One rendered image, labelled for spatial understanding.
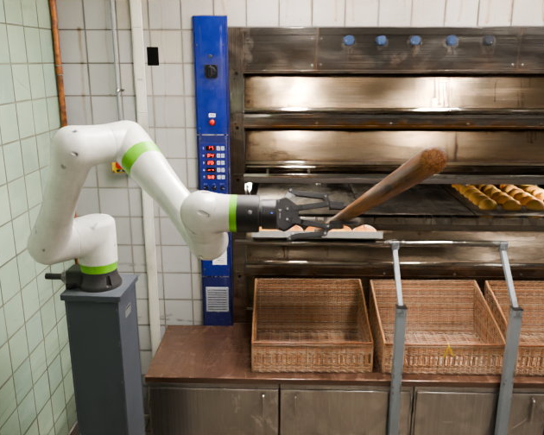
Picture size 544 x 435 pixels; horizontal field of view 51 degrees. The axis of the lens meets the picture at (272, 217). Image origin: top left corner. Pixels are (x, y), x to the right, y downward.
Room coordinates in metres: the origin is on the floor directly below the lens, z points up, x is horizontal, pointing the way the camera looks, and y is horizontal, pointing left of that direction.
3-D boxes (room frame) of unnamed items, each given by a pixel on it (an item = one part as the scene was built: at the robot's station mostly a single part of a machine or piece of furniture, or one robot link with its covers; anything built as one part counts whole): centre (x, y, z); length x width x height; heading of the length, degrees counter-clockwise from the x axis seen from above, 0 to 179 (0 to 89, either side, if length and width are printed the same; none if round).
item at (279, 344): (2.54, -0.18, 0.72); 0.56 x 0.49 x 0.28; 89
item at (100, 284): (1.85, 0.65, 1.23); 0.26 x 0.15 x 0.06; 86
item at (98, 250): (1.84, 0.61, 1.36); 0.16 x 0.13 x 0.19; 136
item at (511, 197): (3.21, -1.35, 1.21); 0.61 x 0.48 x 0.06; 178
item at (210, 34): (3.75, 0.26, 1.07); 1.93 x 0.16 x 2.15; 178
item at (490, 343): (2.52, -0.78, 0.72); 0.56 x 0.49 x 0.28; 89
